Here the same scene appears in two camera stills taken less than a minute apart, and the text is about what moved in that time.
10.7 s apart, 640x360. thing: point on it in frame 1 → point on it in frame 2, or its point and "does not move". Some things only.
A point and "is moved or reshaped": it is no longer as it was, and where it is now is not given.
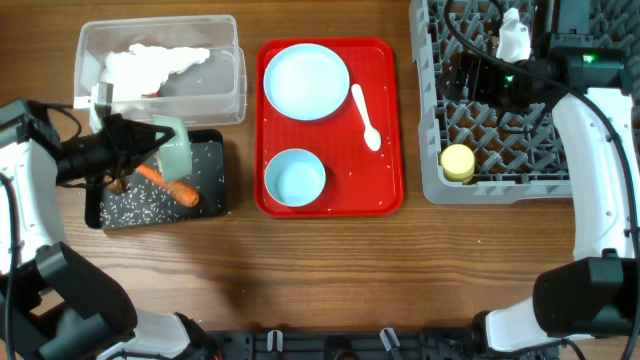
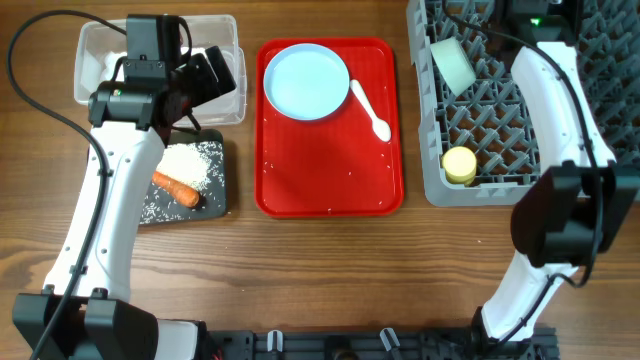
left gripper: [127, 134] → [208, 87]
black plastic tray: [147, 201] does not move
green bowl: [175, 156] is moved or reshaped
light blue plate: [306, 82] does not move
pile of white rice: [145, 202] → [187, 163]
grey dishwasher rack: [467, 156] does not move
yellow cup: [458, 163] does not move
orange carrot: [180, 193] does not move
